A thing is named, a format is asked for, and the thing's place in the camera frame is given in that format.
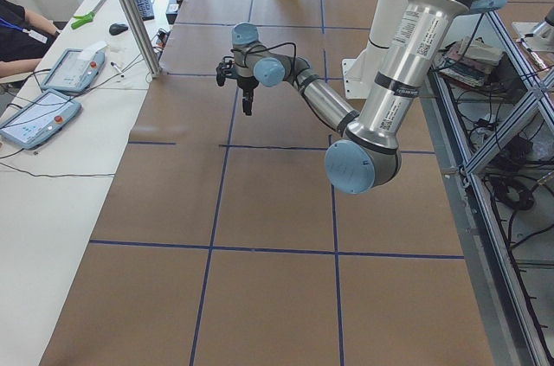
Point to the seated person in black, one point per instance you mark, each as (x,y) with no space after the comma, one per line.
(26,37)

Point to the green handled tool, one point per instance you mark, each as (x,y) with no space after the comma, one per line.
(80,21)

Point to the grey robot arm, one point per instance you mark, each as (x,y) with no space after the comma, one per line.
(366,154)

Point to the teach pendant with red button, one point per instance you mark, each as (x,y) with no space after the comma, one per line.
(75,71)

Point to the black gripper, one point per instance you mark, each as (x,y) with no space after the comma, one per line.
(247,84)

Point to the stack of books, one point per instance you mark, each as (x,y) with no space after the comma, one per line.
(470,63)

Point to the brown paper table cover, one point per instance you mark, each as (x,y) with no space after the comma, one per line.
(221,242)

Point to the aluminium frame rack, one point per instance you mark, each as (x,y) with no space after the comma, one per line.
(496,145)

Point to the aluminium frame post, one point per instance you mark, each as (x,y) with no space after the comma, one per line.
(141,36)

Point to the grey computer mouse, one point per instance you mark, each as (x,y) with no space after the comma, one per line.
(117,28)

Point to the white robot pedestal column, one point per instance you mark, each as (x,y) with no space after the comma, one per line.
(381,24)

